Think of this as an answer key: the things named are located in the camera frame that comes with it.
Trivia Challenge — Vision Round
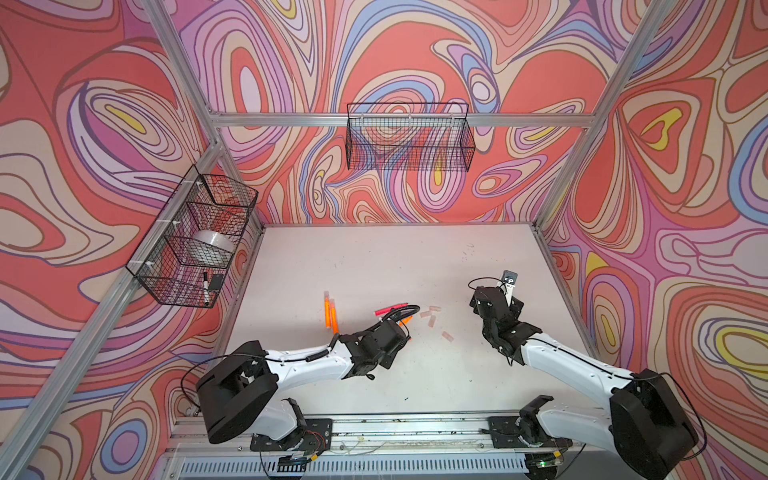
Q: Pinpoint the white tape roll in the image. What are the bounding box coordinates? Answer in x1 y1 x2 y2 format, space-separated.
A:
190 230 235 255

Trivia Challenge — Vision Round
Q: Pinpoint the pink marker upper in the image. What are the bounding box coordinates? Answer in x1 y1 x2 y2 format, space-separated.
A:
374 303 407 317

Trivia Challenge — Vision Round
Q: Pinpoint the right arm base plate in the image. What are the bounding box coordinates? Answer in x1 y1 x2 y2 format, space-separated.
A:
480 395 573 450

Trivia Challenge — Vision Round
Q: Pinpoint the black wire basket wall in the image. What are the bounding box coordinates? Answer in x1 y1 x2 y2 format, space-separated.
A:
126 166 258 309
345 100 476 172

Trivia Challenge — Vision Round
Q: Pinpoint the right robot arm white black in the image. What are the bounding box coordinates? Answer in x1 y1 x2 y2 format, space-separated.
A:
470 285 709 479

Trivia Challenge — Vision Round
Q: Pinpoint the black wire basket left wall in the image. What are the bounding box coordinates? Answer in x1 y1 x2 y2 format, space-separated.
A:
126 166 258 309

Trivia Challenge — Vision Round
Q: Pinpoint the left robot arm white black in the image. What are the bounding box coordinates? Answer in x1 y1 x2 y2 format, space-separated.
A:
180 304 421 447

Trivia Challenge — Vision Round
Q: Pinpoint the orange highlighter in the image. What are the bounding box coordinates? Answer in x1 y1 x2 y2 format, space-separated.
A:
324 291 332 329
329 300 339 334

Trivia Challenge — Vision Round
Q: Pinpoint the black wire basket back wall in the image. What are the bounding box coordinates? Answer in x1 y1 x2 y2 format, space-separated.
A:
345 100 476 172

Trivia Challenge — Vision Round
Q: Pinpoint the black marker in basket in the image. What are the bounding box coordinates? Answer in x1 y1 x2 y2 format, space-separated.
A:
202 271 211 307

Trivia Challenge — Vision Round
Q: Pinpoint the aluminium front rail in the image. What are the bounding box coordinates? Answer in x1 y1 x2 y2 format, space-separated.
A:
167 410 661 457

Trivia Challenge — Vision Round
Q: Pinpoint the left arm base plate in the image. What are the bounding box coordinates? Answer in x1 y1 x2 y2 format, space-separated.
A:
250 418 333 456

